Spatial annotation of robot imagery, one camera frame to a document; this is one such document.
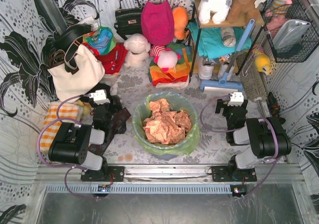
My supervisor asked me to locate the green trash bag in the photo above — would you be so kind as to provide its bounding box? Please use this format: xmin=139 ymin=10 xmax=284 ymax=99
xmin=132 ymin=91 xmax=200 ymax=157

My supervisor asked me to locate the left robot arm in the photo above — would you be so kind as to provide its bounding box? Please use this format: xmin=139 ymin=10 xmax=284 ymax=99
xmin=48 ymin=96 xmax=131 ymax=182

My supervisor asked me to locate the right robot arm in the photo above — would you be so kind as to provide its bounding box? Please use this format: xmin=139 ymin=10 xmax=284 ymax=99
xmin=212 ymin=99 xmax=292 ymax=182

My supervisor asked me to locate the cream canvas tote bag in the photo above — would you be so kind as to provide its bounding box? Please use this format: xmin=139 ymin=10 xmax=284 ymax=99
xmin=48 ymin=45 xmax=105 ymax=102

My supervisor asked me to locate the blue trash bin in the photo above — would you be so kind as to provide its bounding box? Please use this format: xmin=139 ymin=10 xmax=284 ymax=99
xmin=150 ymin=150 xmax=178 ymax=161

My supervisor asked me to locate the magenta fuzzy bag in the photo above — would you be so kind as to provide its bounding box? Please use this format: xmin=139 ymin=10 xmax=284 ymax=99
xmin=141 ymin=0 xmax=174 ymax=46

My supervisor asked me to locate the brown floral cloth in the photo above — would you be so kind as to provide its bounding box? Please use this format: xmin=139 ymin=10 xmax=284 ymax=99
xmin=89 ymin=108 xmax=131 ymax=156

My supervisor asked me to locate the red cloth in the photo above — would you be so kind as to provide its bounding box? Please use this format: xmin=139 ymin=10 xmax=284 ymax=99
xmin=96 ymin=43 xmax=128 ymax=75

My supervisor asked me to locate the orange checkered towel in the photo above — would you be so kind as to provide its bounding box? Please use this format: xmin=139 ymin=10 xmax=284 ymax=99
xmin=39 ymin=102 xmax=84 ymax=152

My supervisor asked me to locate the yellow plush duck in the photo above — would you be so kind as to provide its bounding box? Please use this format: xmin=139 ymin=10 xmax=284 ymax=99
xmin=252 ymin=46 xmax=271 ymax=75

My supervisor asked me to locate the crumpled orange paper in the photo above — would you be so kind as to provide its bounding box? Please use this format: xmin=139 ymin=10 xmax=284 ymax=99
xmin=142 ymin=99 xmax=191 ymax=145

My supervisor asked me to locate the rainbow striped cloth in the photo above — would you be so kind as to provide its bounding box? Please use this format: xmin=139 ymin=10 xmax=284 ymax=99
xmin=148 ymin=42 xmax=192 ymax=86

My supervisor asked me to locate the pink head plush doll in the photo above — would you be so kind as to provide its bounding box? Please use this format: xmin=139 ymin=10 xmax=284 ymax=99
xmin=150 ymin=45 xmax=181 ymax=72

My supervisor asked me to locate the black leather handbag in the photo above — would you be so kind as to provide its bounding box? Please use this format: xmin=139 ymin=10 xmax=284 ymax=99
xmin=114 ymin=0 xmax=143 ymax=40

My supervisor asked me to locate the silver foil pouch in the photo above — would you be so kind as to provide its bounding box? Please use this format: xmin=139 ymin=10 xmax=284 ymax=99
xmin=273 ymin=19 xmax=311 ymax=50

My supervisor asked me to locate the brown teddy bear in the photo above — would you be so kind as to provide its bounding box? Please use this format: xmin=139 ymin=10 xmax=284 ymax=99
xmin=226 ymin=0 xmax=260 ymax=22

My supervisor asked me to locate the orange plush toy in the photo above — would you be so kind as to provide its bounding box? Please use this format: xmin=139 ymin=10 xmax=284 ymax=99
xmin=172 ymin=6 xmax=188 ymax=40

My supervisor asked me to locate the white plush dog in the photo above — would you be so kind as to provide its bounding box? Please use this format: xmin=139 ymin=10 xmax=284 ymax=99
xmin=198 ymin=0 xmax=232 ymax=24

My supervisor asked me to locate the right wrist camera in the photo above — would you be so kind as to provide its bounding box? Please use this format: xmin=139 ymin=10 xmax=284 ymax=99
xmin=228 ymin=92 xmax=244 ymax=106

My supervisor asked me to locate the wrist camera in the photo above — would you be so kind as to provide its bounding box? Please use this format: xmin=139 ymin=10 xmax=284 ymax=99
xmin=228 ymin=92 xmax=244 ymax=106
xmin=88 ymin=89 xmax=110 ymax=105

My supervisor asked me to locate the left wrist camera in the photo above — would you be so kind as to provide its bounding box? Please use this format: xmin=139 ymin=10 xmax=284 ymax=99
xmin=88 ymin=89 xmax=110 ymax=105

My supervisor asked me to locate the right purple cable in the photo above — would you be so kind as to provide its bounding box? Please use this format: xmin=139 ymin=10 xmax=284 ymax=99
xmin=200 ymin=94 xmax=282 ymax=197

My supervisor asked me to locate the purple cable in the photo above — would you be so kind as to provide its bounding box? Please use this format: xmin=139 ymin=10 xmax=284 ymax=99
xmin=36 ymin=94 xmax=108 ymax=200
xmin=200 ymin=94 xmax=282 ymax=197

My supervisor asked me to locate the blue handled broom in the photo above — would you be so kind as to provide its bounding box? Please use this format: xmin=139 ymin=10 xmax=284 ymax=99
xmin=200 ymin=18 xmax=255 ymax=93

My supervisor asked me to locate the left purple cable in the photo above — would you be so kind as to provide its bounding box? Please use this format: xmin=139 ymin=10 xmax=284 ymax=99
xmin=36 ymin=94 xmax=108 ymax=200

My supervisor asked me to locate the black wire basket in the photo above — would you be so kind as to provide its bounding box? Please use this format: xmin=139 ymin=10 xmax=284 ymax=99
xmin=261 ymin=0 xmax=319 ymax=63

